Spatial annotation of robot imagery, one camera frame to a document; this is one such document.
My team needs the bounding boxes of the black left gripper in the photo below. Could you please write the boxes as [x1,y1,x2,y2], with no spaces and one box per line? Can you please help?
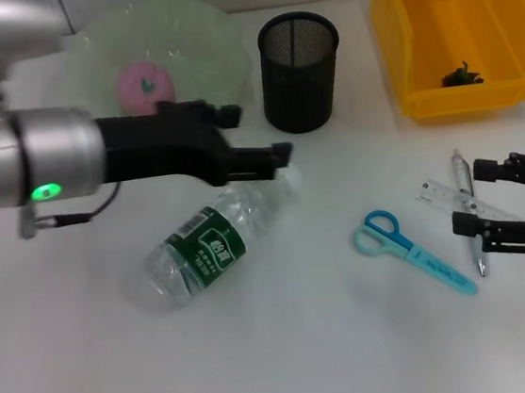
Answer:
[93,88,298,201]

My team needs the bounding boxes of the silver pen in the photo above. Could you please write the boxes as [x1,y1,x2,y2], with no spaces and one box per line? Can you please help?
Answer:
[449,146,490,279]

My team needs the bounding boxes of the clear plastic ruler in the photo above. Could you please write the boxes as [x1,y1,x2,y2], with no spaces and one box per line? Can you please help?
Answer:
[412,169,525,232]

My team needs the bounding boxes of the blue scissors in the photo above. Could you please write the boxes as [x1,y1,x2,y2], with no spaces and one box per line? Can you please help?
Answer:
[350,200,480,309]

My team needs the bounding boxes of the clear green-label water bottle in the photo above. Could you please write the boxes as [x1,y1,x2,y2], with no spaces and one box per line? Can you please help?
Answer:
[135,161,316,313]

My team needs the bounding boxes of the pink peach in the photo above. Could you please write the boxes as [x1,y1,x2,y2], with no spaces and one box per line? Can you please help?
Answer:
[113,57,180,119]

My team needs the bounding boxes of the black mesh pen holder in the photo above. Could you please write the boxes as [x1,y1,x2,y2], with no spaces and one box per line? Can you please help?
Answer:
[254,6,351,138]

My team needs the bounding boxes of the translucent green fruit plate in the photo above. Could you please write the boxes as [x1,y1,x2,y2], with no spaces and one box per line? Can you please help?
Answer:
[56,0,260,137]

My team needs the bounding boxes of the yellow plastic bin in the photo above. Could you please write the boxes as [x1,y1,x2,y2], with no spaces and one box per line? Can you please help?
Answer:
[367,0,525,130]

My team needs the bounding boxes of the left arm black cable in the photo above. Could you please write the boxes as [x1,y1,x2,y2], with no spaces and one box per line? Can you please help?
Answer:
[28,181,126,231]

